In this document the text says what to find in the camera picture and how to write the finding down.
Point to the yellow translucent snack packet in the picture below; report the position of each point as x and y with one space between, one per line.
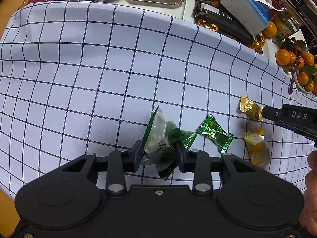
257 148

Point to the black snack packet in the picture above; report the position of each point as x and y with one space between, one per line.
223 17

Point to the dark jar red label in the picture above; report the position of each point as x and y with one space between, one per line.
282 2

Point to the green-label glass jar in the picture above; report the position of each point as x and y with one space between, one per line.
284 27

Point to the single tangerine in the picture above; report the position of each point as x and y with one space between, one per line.
270 29

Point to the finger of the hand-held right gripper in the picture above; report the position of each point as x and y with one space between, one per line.
294 128
272 114

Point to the person's right hand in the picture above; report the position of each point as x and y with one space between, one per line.
312 193

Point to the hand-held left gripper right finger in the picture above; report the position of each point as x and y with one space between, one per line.
178 158

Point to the white checked cloth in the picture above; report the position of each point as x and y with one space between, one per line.
74 79

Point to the small green foil candy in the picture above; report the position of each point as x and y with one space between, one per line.
215 132

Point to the gold spotted snack packet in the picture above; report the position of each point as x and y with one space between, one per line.
249 106

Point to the blue tissue box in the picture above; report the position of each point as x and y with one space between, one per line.
245 7

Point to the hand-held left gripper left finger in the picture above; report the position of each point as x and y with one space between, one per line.
138 156

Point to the large green white snack packet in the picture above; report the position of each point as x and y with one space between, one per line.
158 133

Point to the gold foil coin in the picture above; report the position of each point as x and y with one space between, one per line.
208 24
255 47
260 39

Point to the pale bowl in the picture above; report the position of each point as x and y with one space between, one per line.
301 88

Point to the pile of leafy tangerines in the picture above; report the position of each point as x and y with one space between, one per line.
283 57

